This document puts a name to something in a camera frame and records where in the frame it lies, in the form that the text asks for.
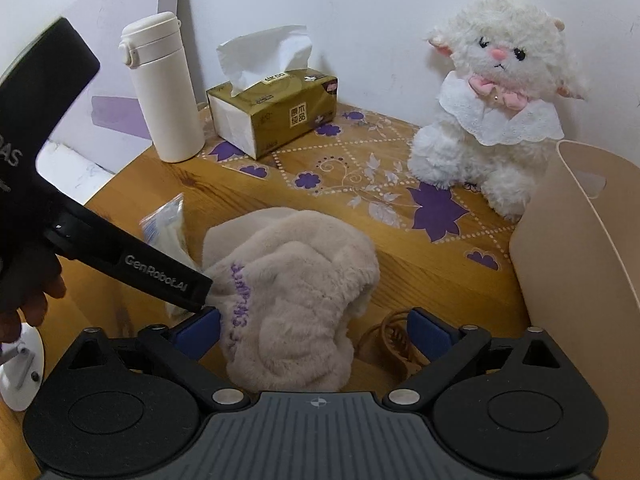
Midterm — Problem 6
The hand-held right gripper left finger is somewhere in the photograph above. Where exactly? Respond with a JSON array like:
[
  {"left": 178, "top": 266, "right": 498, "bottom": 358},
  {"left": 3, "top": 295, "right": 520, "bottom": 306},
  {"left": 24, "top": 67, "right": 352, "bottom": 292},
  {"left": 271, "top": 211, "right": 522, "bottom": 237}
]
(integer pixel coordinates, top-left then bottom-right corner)
[{"left": 48, "top": 307, "right": 251, "bottom": 406}]

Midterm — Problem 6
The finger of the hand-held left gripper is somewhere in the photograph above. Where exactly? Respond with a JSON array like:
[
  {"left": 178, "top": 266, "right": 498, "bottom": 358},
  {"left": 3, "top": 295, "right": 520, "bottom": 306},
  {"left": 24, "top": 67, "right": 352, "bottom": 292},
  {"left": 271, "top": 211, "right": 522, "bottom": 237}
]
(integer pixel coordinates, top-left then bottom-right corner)
[{"left": 44, "top": 200, "right": 213, "bottom": 312}]

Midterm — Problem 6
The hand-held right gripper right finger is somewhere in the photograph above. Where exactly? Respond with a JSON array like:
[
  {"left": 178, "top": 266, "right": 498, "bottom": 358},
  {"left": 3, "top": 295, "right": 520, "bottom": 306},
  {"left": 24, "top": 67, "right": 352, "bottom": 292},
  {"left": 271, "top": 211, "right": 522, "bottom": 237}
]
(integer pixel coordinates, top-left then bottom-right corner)
[{"left": 382, "top": 308, "right": 582, "bottom": 406}]

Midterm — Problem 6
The beige fluffy sock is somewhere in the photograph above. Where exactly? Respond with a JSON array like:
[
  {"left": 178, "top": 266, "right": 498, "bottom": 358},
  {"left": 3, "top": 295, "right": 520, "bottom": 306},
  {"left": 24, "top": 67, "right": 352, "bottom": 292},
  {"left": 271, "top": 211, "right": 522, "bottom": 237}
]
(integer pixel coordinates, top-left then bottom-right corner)
[{"left": 202, "top": 206, "right": 381, "bottom": 393}]

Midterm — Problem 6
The beige plastic container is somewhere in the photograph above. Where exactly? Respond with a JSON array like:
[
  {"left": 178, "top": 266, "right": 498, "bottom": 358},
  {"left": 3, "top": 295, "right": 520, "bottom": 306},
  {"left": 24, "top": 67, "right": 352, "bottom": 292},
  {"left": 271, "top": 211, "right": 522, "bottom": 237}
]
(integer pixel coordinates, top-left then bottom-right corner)
[{"left": 509, "top": 140, "right": 640, "bottom": 411}]

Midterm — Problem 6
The person's left hand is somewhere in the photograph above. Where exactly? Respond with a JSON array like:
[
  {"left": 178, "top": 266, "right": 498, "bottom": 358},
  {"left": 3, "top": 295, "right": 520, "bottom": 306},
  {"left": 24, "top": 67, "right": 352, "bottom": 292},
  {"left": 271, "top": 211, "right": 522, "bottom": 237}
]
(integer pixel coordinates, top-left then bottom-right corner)
[{"left": 0, "top": 285, "right": 67, "bottom": 346}]

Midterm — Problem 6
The brown hair clip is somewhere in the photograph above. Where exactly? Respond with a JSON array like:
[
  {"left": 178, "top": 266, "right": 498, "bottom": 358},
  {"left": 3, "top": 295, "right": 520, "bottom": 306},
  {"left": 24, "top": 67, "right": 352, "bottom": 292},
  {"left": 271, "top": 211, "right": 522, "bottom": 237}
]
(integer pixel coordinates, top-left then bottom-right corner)
[{"left": 357, "top": 309, "right": 426, "bottom": 386}]

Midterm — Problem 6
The clear plastic packet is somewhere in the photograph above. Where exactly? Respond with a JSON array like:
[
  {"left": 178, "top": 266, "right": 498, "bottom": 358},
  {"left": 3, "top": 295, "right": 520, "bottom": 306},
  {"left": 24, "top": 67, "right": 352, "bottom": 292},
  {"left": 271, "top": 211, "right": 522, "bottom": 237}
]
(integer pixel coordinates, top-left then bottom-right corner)
[{"left": 140, "top": 192, "right": 203, "bottom": 321}]

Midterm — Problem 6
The white thermos bottle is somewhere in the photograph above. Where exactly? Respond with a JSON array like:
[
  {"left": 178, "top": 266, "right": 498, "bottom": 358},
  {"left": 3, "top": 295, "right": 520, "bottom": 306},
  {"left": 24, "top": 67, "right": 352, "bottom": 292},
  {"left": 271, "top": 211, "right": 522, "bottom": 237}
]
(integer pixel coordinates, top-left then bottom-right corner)
[{"left": 118, "top": 11, "right": 206, "bottom": 163}]

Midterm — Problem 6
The white phone stand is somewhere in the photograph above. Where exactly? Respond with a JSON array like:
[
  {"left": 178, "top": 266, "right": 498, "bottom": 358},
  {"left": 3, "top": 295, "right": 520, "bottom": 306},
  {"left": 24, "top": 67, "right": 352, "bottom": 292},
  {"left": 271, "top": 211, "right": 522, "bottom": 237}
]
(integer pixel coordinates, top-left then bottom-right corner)
[{"left": 0, "top": 327, "right": 47, "bottom": 413}]

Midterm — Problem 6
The white lamb plush toy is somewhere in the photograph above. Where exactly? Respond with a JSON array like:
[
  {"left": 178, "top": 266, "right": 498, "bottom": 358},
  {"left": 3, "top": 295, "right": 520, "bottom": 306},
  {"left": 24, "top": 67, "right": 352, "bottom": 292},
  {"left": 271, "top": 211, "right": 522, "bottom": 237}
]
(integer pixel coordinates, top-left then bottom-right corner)
[{"left": 407, "top": 0, "right": 588, "bottom": 223}]

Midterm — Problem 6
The purple floral table mat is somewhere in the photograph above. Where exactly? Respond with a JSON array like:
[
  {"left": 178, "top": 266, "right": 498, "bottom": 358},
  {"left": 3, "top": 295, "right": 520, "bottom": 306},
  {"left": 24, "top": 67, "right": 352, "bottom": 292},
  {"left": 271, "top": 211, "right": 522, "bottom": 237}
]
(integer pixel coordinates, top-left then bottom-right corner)
[{"left": 192, "top": 102, "right": 518, "bottom": 273}]

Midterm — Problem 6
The gold tissue box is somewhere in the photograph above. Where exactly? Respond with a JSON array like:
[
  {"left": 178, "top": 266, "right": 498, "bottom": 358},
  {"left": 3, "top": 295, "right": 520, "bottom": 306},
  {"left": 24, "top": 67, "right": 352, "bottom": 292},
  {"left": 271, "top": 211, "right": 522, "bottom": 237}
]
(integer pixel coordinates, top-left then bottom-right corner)
[{"left": 206, "top": 25, "right": 340, "bottom": 161}]

